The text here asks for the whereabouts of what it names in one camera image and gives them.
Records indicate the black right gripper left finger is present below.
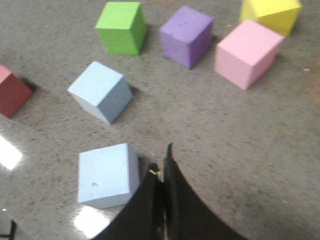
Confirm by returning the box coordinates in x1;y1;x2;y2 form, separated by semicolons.
94;163;165;240

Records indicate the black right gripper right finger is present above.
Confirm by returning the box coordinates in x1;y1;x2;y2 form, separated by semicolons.
163;143;245;240

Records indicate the textured light blue foam cube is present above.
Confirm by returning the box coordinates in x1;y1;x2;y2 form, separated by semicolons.
77;143;140;209

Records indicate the smooth light blue foam cube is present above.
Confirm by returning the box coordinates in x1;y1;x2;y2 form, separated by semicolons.
67;61;133;124

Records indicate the pink foam cube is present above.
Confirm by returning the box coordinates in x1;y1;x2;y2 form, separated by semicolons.
214;19;285;90

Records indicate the dented purple foam cube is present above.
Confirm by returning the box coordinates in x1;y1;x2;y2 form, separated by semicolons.
159;5;215;69

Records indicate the dark red foam cube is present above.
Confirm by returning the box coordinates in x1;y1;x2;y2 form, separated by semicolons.
0;64;34;119

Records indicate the green foam cube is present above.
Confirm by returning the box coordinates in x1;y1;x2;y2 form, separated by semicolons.
95;1;147;56

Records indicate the yellow foam cube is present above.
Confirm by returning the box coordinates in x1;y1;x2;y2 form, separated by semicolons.
239;0;303;37

